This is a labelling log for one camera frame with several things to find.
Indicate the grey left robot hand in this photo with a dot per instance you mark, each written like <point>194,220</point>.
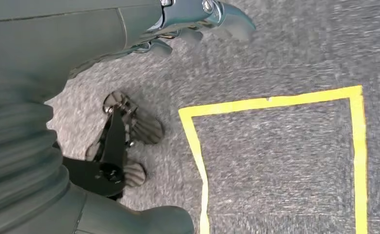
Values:
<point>48,38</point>

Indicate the yellow floor tape square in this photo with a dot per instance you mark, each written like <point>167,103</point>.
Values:
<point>274,101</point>

